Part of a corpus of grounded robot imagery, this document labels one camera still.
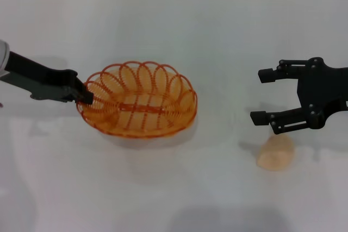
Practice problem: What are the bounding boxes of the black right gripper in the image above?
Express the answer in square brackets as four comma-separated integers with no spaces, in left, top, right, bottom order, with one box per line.
[250,57,348,135]

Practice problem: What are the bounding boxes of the orange woven plastic basket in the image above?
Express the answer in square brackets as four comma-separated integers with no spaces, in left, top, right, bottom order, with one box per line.
[76,60,198,138]

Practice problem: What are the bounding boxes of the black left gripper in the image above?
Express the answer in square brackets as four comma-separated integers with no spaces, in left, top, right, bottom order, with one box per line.
[5,51,95,105]

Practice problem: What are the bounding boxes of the beige bread roll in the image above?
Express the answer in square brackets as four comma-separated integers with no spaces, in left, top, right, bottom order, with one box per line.
[257,135,296,172]

